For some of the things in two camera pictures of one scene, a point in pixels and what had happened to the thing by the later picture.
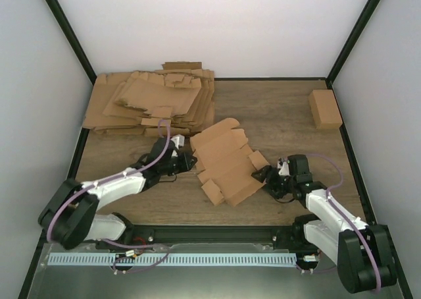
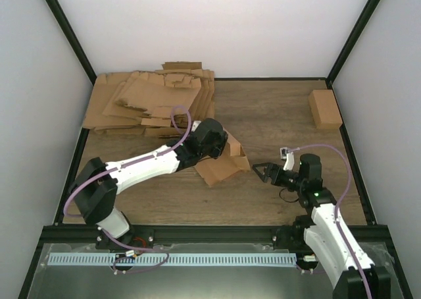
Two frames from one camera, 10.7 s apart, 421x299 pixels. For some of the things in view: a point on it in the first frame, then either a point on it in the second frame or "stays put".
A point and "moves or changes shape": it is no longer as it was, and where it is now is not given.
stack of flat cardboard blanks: (182, 93) stays put
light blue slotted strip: (172, 259) stays put
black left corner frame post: (53, 4) stays put
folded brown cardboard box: (325, 109) stays put
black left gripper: (186, 166) → (223, 137)
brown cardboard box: (227, 166) moves or changes shape
